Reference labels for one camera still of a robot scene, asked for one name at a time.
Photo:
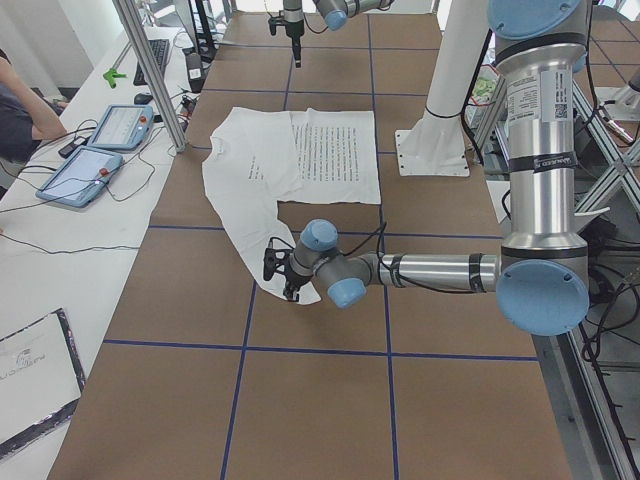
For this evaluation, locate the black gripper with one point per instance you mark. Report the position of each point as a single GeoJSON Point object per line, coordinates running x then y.
{"type": "Point", "coordinates": [295, 30]}
{"type": "Point", "coordinates": [293, 278]}

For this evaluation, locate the white long-sleeve printed shirt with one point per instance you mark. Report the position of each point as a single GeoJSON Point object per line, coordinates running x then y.
{"type": "Point", "coordinates": [260, 159]}

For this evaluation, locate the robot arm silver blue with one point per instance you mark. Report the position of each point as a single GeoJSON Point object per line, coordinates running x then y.
{"type": "Point", "coordinates": [540, 275]}
{"type": "Point", "coordinates": [335, 14]}

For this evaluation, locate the black power adapter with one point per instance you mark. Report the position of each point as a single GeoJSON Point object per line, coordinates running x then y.
{"type": "Point", "coordinates": [195, 72]}

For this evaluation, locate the black keyboard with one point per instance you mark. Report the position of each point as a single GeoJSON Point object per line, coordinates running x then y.
{"type": "Point", "coordinates": [160, 49]}

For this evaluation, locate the black computer mouse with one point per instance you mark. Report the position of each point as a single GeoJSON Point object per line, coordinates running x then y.
{"type": "Point", "coordinates": [142, 98]}

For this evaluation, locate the green plastic clamp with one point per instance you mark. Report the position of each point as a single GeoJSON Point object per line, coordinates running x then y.
{"type": "Point", "coordinates": [112, 75]}

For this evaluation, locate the blue teach pendant far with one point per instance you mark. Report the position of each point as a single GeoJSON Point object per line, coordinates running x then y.
{"type": "Point", "coordinates": [122, 127]}

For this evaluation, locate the blue teach pendant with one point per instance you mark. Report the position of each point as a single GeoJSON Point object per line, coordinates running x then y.
{"type": "Point", "coordinates": [81, 178]}
{"type": "Point", "coordinates": [122, 127]}

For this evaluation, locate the blue teach pendant near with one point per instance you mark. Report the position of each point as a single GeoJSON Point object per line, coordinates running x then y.
{"type": "Point", "coordinates": [81, 178]}

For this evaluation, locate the white board black border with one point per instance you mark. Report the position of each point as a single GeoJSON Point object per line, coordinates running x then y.
{"type": "Point", "coordinates": [42, 380]}

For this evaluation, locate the seated person dark shirt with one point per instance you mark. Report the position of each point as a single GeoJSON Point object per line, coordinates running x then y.
{"type": "Point", "coordinates": [26, 118]}

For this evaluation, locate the white plastic chair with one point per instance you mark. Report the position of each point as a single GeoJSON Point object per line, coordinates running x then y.
{"type": "Point", "coordinates": [590, 217]}

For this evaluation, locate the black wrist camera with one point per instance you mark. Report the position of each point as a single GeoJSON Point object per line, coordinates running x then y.
{"type": "Point", "coordinates": [274, 22]}
{"type": "Point", "coordinates": [275, 259]}

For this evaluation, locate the aluminium frame post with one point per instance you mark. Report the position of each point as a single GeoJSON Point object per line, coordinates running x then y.
{"type": "Point", "coordinates": [130, 20]}

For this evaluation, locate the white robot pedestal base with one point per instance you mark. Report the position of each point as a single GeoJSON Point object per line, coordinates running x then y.
{"type": "Point", "coordinates": [435, 144]}

